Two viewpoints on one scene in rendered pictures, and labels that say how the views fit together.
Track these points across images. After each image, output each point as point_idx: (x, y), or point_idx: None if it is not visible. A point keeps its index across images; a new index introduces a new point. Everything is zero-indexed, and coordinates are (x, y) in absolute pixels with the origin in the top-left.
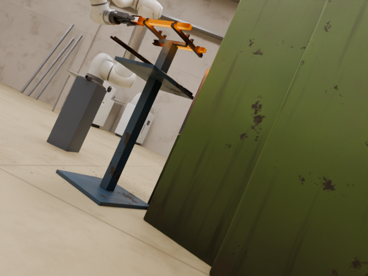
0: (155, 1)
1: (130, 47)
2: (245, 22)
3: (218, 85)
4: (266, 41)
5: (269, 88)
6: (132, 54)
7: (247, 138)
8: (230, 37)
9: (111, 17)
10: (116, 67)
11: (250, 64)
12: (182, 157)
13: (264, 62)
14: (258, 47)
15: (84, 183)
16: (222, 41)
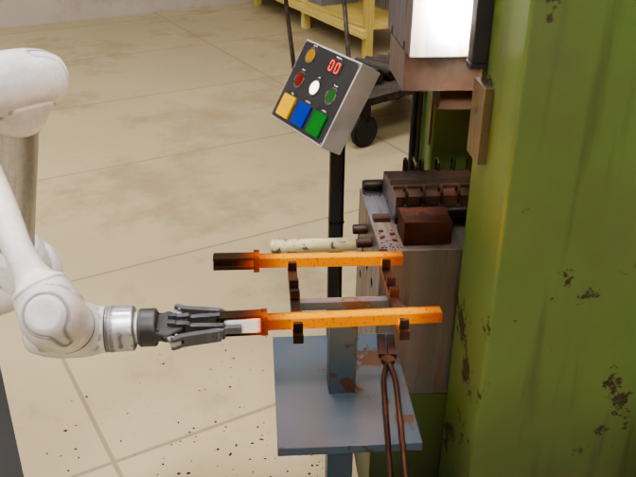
0: (44, 69)
1: None
2: (540, 237)
3: (521, 369)
4: (601, 271)
5: (627, 349)
6: (31, 224)
7: (609, 431)
8: (515, 274)
9: (150, 344)
10: (5, 283)
11: (579, 319)
12: None
13: (608, 309)
14: (586, 284)
15: None
16: (496, 287)
